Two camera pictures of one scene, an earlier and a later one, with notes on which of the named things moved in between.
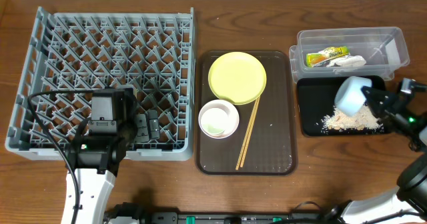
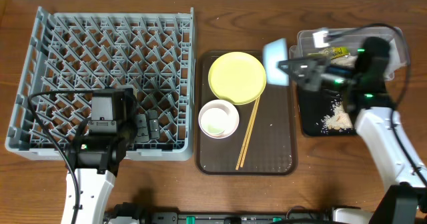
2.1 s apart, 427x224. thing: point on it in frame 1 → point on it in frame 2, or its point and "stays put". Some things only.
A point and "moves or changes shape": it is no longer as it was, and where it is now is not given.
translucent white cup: [214, 121] stays put
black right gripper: [388, 103] → [313, 72]
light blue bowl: [348, 95] moves or changes shape
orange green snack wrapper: [326, 55] stays put
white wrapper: [356, 61] stays put
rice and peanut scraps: [363, 120] stays put
